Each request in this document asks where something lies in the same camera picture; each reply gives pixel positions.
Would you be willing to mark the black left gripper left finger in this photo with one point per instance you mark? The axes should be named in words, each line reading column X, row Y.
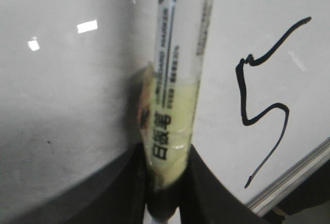
column 114, row 194

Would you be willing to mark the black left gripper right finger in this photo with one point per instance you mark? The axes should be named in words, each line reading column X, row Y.
column 206, row 200

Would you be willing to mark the white taped whiteboard marker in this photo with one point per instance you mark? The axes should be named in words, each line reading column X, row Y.
column 169, row 98

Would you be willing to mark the white whiteboard with metal frame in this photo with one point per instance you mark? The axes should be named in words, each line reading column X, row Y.
column 67, row 67

